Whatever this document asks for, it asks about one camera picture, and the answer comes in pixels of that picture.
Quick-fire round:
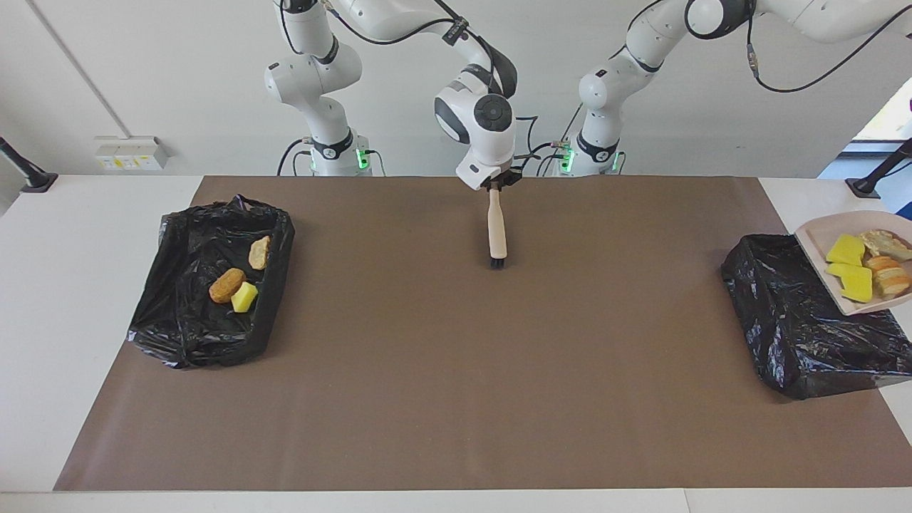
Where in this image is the beige hand brush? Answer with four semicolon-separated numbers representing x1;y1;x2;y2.
487;184;509;270

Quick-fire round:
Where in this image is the small yellow sponge wedge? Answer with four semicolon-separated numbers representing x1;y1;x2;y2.
229;281;259;315

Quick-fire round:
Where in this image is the brown fried nugget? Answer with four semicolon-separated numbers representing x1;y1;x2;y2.
208;267;247;305

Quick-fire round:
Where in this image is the beige plastic dustpan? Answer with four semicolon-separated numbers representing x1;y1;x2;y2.
794;210;912;316

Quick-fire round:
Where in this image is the irregular yellow sponge chunk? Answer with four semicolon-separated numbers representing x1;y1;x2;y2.
825;234;868;268

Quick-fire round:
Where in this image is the notched rectangular yellow sponge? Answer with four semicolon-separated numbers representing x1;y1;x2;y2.
826;263;875;304

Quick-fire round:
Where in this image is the striped toy croissant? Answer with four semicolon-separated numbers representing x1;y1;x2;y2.
865;255;912;299

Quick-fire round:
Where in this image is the bin wrapped in black bag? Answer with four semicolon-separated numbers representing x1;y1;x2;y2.
720;232;912;400

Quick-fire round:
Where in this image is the open bin with black bag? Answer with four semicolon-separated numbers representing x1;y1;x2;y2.
127;195;296;371

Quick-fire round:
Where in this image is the brown table mat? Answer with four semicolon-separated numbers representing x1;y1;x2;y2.
53;176;912;491

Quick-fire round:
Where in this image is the black left arm base cable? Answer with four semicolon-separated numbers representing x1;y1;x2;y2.
534;103;585;177

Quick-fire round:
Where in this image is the black arm base cable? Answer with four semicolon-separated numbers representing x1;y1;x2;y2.
276;138;315;177
534;103;585;177

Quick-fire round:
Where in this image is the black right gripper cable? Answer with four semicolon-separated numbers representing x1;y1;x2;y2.
279;0;540;175

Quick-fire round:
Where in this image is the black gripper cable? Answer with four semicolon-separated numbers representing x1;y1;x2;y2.
745;4;912;95
279;0;540;175

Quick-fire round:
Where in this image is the black right arm base cable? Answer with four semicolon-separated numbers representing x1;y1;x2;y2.
276;138;315;177

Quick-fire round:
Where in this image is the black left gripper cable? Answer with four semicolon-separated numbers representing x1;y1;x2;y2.
745;4;912;95

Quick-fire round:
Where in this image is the black clamp mount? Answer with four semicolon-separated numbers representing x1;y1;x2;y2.
846;138;912;199
0;135;59;193

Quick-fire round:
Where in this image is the white wall socket box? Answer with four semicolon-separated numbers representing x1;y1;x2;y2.
94;135;170;172

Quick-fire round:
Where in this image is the white wall cable conduit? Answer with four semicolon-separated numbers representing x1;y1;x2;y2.
27;0;123;140

